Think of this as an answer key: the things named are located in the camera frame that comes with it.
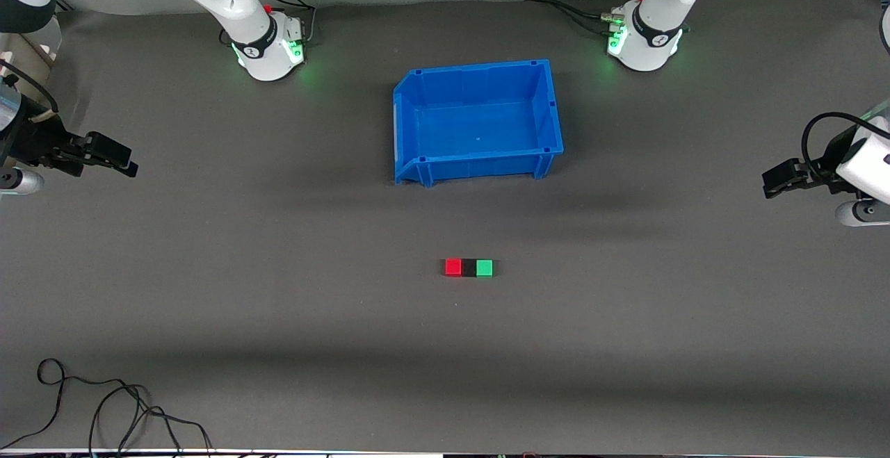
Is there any grey storage box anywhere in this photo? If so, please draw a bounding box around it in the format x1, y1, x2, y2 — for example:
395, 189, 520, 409
0, 27, 63, 125

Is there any blue plastic bin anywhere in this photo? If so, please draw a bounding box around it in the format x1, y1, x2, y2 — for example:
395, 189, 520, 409
393, 59, 565, 188

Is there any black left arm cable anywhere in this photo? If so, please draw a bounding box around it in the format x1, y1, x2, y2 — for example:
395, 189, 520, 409
801, 111, 878, 168

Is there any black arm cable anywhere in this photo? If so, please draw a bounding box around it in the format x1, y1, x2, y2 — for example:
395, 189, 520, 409
801, 111, 878, 168
0, 58, 60, 115

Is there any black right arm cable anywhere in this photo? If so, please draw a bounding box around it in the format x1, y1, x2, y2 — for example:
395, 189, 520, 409
0, 58, 60, 115

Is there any black loose cable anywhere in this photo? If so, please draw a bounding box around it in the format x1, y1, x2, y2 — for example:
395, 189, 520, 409
0, 359, 213, 458

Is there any black right base cable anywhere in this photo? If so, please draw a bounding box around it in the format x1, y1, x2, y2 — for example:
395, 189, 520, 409
219, 0, 318, 46

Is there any black base cable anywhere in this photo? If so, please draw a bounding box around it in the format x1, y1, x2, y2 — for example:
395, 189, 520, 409
525, 0, 626, 36
219, 0, 318, 46

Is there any black left base cable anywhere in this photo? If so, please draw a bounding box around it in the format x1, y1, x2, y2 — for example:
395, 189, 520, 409
525, 0, 626, 36

